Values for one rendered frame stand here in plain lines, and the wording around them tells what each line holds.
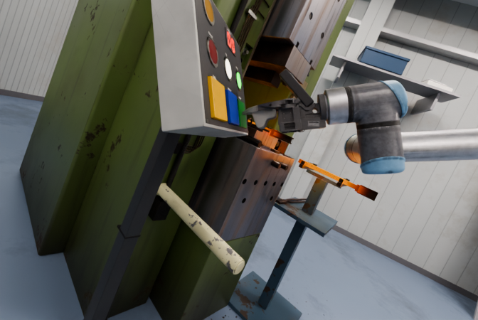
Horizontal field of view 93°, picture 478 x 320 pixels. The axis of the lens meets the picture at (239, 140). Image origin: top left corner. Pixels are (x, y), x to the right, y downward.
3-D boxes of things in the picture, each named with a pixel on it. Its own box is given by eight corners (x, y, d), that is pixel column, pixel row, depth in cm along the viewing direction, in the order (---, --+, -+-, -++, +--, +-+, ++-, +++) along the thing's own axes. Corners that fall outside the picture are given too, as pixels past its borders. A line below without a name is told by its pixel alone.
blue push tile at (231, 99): (239, 125, 57) (237, 96, 57) (231, 123, 49) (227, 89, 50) (233, 126, 57) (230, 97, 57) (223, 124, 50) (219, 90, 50)
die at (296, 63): (303, 84, 111) (311, 66, 110) (284, 66, 95) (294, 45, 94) (242, 70, 137) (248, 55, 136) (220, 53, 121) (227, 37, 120)
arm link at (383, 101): (414, 118, 49) (408, 72, 49) (351, 125, 52) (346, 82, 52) (395, 121, 58) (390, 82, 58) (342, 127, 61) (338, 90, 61)
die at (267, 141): (273, 151, 114) (279, 135, 113) (250, 144, 98) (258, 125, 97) (219, 124, 140) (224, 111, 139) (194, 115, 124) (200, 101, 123)
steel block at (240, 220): (261, 232, 125) (294, 159, 121) (213, 244, 95) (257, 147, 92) (200, 183, 160) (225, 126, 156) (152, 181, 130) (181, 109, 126)
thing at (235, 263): (241, 274, 65) (249, 257, 64) (230, 279, 60) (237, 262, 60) (165, 195, 92) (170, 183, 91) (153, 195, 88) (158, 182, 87)
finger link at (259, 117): (241, 129, 60) (277, 125, 57) (239, 107, 60) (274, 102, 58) (244, 130, 63) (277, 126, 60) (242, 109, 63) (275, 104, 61)
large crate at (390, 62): (389, 83, 325) (396, 69, 323) (402, 75, 285) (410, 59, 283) (351, 70, 337) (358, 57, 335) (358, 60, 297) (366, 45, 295)
